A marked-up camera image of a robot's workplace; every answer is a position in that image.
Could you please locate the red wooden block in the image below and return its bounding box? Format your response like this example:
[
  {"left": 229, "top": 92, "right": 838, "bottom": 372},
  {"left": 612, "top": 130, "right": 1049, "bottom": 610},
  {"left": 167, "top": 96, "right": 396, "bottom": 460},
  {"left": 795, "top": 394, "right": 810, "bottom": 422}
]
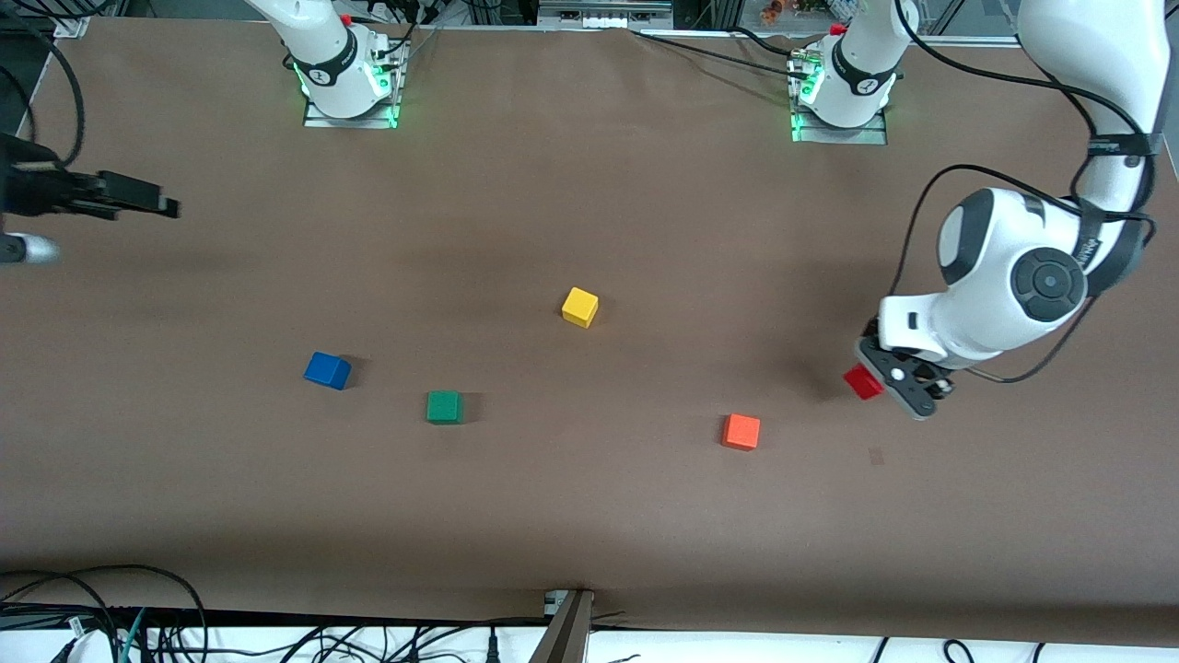
[{"left": 844, "top": 363, "right": 886, "bottom": 402}]

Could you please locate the blue wooden block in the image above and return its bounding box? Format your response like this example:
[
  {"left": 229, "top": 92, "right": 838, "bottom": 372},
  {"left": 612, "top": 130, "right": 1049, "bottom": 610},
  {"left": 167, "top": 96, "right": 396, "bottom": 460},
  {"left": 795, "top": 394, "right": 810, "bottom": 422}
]
[{"left": 304, "top": 351, "right": 353, "bottom": 391}]

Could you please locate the yellow wooden block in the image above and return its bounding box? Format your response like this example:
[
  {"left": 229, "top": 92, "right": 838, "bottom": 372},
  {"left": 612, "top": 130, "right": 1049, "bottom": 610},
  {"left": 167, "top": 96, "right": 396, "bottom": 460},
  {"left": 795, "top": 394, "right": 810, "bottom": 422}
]
[{"left": 561, "top": 286, "right": 600, "bottom": 329}]

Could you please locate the grey power strip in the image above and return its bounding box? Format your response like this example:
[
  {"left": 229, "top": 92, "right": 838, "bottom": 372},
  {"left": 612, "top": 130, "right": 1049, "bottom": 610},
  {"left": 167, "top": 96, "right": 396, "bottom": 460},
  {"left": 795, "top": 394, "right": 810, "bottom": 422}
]
[{"left": 538, "top": 0, "right": 674, "bottom": 29}]

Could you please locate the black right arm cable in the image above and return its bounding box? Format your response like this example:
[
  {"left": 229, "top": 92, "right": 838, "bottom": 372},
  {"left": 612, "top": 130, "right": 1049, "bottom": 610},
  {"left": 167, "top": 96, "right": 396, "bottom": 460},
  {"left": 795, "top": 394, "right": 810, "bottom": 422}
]
[{"left": 0, "top": 9, "right": 87, "bottom": 169}]

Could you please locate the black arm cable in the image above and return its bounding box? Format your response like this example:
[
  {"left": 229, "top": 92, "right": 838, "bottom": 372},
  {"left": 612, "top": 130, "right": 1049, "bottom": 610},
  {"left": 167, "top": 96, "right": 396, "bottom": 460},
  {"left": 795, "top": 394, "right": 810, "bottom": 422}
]
[
  {"left": 888, "top": 0, "right": 1158, "bottom": 385},
  {"left": 0, "top": 9, "right": 87, "bottom": 169}
]

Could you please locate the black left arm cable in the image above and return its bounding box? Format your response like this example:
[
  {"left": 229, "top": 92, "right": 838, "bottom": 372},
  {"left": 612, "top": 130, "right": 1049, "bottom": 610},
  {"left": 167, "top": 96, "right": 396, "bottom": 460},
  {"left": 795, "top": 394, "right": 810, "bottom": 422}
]
[{"left": 888, "top": 0, "right": 1158, "bottom": 385}]

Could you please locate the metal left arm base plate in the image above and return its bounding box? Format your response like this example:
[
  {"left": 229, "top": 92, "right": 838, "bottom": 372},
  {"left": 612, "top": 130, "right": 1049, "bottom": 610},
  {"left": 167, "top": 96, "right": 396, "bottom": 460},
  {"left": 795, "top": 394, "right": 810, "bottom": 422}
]
[{"left": 790, "top": 51, "right": 890, "bottom": 145}]

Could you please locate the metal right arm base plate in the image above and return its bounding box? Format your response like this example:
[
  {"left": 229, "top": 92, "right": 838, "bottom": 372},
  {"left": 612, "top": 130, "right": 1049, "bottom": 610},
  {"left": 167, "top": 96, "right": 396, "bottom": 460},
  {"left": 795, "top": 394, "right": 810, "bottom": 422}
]
[{"left": 303, "top": 37, "right": 403, "bottom": 130}]

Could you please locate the aluminium table frame rail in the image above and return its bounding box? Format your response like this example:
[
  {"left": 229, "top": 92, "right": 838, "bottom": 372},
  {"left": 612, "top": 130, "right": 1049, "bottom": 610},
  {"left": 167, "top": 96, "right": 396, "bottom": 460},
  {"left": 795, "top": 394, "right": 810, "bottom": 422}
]
[{"left": 912, "top": 33, "right": 1037, "bottom": 50}]

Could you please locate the black right base cable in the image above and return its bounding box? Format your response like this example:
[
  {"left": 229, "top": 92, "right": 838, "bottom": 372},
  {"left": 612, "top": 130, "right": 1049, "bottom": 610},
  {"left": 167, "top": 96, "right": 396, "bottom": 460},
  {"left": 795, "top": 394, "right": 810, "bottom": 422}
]
[{"left": 372, "top": 0, "right": 445, "bottom": 67}]

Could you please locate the short black base cable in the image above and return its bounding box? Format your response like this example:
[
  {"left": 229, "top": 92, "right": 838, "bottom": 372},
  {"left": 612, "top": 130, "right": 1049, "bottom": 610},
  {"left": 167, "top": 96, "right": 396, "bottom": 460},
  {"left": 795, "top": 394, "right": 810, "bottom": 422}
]
[{"left": 730, "top": 26, "right": 799, "bottom": 60}]

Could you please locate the long black base cable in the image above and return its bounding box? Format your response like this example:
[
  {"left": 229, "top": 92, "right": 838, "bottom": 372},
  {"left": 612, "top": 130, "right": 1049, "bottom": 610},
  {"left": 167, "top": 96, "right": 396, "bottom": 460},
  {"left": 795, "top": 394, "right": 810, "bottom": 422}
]
[{"left": 632, "top": 29, "right": 811, "bottom": 80}]

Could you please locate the black looping floor cable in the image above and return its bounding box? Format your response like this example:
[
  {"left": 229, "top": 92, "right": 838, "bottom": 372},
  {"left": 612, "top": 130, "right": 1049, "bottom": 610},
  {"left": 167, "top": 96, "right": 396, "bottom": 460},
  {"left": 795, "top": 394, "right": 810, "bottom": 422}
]
[{"left": 0, "top": 564, "right": 209, "bottom": 663}]

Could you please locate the green floor cable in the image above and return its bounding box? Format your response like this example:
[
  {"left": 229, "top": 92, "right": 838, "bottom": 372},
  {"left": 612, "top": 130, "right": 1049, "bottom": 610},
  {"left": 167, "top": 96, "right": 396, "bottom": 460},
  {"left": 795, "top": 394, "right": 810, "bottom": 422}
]
[{"left": 116, "top": 608, "right": 149, "bottom": 663}]

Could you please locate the black table edge rail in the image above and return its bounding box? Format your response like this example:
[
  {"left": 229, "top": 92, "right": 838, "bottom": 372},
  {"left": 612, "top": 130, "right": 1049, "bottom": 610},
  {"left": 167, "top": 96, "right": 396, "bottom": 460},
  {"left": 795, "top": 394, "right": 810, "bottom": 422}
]
[{"left": 0, "top": 602, "right": 554, "bottom": 633}]

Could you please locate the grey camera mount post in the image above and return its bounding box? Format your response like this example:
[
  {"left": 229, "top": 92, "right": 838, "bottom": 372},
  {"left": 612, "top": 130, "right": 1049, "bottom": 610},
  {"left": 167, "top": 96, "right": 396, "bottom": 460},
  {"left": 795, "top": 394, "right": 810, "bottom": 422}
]
[{"left": 530, "top": 589, "right": 596, "bottom": 663}]

